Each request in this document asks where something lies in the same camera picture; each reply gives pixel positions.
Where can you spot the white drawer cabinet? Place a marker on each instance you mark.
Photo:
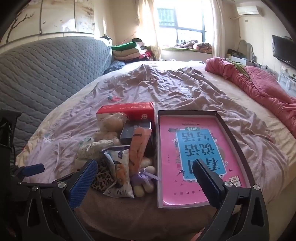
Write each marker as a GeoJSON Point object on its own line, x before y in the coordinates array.
{"type": "Point", "coordinates": [285, 81]}

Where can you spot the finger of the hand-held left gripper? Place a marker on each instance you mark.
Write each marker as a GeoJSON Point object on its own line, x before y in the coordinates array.
{"type": "Point", "coordinates": [32, 169]}

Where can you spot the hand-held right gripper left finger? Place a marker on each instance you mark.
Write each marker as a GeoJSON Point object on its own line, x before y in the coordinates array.
{"type": "Point", "coordinates": [83, 183]}

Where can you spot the red tissue box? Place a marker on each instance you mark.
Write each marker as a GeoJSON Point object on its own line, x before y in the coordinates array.
{"type": "Point", "coordinates": [129, 110]}

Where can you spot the orange face mask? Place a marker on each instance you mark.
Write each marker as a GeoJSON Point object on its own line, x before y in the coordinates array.
{"type": "Point", "coordinates": [138, 148]}

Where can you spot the cream curtain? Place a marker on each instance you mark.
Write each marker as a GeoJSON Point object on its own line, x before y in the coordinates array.
{"type": "Point", "coordinates": [148, 23]}
{"type": "Point", "coordinates": [219, 30]}

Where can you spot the black electronic device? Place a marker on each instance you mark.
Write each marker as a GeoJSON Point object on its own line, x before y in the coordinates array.
{"type": "Point", "coordinates": [234, 53]}

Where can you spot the blossom printed wall panel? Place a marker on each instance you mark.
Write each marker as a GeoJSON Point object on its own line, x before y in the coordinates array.
{"type": "Point", "coordinates": [57, 16]}

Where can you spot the patterned bedding pile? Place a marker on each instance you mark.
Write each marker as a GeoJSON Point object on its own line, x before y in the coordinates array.
{"type": "Point", "coordinates": [196, 45]}

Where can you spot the white snack packet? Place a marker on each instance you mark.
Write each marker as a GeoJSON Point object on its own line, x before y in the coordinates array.
{"type": "Point", "coordinates": [118, 171]}

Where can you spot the pile of folded clothes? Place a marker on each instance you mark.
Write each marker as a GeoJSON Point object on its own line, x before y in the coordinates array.
{"type": "Point", "coordinates": [127, 52]}

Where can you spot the window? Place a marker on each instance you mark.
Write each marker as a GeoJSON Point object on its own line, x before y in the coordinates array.
{"type": "Point", "coordinates": [185, 23]}

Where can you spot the purple ribbon teddy bear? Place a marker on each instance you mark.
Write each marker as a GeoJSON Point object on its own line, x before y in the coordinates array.
{"type": "Point", "coordinates": [143, 178]}

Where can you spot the black television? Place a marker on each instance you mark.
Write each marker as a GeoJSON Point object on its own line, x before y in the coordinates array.
{"type": "Point", "coordinates": [284, 51]}

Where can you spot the leopard print cloth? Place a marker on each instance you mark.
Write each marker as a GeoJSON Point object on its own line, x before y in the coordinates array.
{"type": "Point", "coordinates": [101, 179]}

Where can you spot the dark blue box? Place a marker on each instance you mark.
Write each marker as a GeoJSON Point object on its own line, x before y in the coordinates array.
{"type": "Point", "coordinates": [131, 134]}

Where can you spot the beige mattress cover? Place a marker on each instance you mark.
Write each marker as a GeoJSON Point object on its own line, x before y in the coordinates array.
{"type": "Point", "coordinates": [254, 111]}

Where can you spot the dark rimmed cardboard box tray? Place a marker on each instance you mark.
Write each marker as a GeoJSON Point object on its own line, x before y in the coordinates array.
{"type": "Point", "coordinates": [185, 113]}

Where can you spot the white air conditioner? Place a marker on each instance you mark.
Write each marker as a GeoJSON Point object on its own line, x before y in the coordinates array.
{"type": "Point", "coordinates": [249, 10]}

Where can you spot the dark floral cloth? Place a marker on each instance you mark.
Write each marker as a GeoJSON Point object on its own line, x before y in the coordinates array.
{"type": "Point", "coordinates": [114, 67]}

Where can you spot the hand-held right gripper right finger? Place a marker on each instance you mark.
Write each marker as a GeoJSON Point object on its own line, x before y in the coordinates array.
{"type": "Point", "coordinates": [205, 183]}

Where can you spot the pink quilt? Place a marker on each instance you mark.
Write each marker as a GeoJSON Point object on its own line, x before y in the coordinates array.
{"type": "Point", "coordinates": [266, 92]}

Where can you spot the pink book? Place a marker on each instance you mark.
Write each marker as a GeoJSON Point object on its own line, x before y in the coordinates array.
{"type": "Point", "coordinates": [168, 150]}

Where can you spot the lilac printed bed sheet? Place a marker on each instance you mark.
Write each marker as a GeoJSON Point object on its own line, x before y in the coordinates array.
{"type": "Point", "coordinates": [185, 88]}

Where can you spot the green window seat mat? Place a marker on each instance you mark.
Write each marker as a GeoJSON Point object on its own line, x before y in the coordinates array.
{"type": "Point", "coordinates": [175, 49]}

